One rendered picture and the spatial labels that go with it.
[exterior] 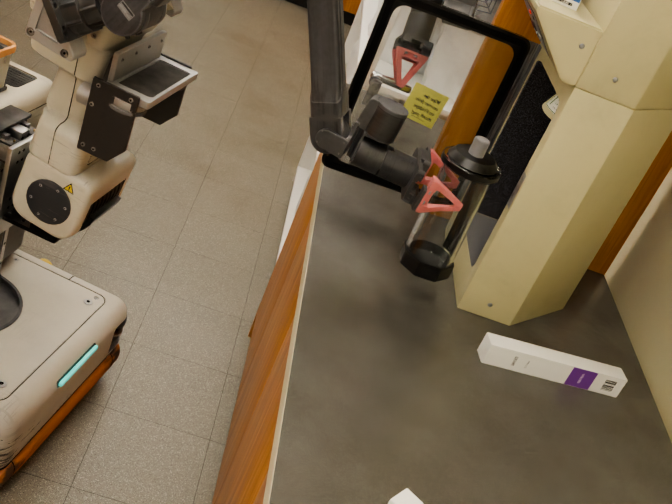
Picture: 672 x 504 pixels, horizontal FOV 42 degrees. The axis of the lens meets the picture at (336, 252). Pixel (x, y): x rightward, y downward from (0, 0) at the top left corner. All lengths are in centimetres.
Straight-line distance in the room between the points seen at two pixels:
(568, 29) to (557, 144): 20
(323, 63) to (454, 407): 60
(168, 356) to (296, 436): 158
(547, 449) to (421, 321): 32
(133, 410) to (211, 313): 58
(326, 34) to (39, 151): 73
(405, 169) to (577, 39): 35
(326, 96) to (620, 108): 49
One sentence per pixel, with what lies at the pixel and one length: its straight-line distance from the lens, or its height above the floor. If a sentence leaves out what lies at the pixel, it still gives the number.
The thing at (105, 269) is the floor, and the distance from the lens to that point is 308.
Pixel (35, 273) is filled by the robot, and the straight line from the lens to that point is 252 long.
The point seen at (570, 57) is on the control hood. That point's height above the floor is 145.
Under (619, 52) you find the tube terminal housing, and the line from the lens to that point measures 153.
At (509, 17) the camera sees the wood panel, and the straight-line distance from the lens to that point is 187.
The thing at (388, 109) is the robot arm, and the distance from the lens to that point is 148.
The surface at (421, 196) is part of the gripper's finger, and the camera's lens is 150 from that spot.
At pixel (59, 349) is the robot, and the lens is 229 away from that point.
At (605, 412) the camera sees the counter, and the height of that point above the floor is 94.
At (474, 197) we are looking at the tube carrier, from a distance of 154.
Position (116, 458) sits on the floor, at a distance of 245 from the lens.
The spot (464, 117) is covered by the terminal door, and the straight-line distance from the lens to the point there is 185.
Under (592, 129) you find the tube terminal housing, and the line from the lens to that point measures 156.
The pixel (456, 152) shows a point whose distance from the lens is 153.
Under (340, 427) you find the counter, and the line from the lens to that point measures 130.
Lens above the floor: 176
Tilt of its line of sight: 29 degrees down
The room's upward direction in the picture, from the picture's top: 23 degrees clockwise
